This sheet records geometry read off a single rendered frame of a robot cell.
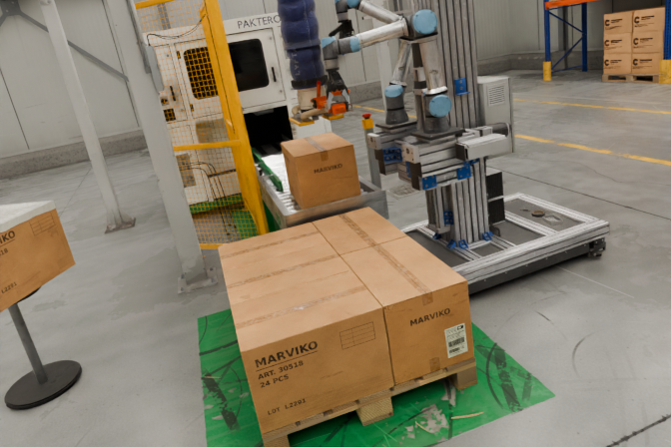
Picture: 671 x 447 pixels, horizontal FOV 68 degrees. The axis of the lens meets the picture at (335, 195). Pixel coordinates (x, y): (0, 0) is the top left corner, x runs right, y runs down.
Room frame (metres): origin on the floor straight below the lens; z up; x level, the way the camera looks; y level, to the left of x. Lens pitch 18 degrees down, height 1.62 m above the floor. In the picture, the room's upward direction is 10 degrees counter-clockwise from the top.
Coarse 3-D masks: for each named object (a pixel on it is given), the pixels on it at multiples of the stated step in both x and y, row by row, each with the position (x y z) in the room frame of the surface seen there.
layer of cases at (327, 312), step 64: (256, 256) 2.54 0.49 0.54; (320, 256) 2.40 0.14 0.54; (384, 256) 2.26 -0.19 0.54; (256, 320) 1.86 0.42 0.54; (320, 320) 1.77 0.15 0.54; (384, 320) 1.81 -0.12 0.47; (448, 320) 1.87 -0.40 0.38; (256, 384) 1.66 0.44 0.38; (320, 384) 1.72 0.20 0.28; (384, 384) 1.79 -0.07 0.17
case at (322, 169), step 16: (288, 144) 3.55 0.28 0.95; (304, 144) 3.45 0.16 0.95; (320, 144) 3.35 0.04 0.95; (336, 144) 3.26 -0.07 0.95; (352, 144) 3.17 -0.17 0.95; (288, 160) 3.42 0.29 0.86; (304, 160) 3.10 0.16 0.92; (320, 160) 3.12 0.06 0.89; (336, 160) 3.14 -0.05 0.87; (352, 160) 3.16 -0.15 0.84; (288, 176) 3.61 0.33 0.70; (304, 176) 3.09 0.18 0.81; (320, 176) 3.11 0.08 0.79; (336, 176) 3.14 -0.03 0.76; (352, 176) 3.16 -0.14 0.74; (304, 192) 3.09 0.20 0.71; (320, 192) 3.11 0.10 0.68; (336, 192) 3.13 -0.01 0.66; (352, 192) 3.15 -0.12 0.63; (304, 208) 3.09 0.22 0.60
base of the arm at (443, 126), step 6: (426, 120) 2.70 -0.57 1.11; (432, 120) 2.67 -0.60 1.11; (438, 120) 2.66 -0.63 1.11; (444, 120) 2.67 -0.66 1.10; (426, 126) 2.69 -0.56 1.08; (432, 126) 2.67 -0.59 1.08; (438, 126) 2.65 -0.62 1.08; (444, 126) 2.66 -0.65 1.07; (426, 132) 2.69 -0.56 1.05; (432, 132) 2.66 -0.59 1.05; (438, 132) 2.65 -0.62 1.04
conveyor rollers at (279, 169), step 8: (264, 160) 5.06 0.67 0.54; (272, 160) 4.99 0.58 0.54; (280, 160) 4.92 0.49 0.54; (272, 168) 4.63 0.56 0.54; (280, 168) 4.56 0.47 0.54; (280, 176) 4.28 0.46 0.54; (272, 184) 4.01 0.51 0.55; (288, 184) 3.94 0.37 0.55; (280, 192) 3.74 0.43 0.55; (288, 192) 3.74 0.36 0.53; (360, 192) 3.42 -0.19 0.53; (288, 200) 3.49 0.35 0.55; (288, 208) 3.30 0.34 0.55; (296, 208) 3.30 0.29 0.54
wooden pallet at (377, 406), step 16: (448, 368) 1.86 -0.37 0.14; (464, 368) 1.88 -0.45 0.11; (400, 384) 1.80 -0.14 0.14; (416, 384) 1.82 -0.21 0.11; (464, 384) 1.88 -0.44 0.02; (368, 400) 1.76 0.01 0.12; (384, 400) 1.78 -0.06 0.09; (320, 416) 1.71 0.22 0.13; (368, 416) 1.76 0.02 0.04; (384, 416) 1.78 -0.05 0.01; (272, 432) 1.66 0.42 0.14; (288, 432) 1.67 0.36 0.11
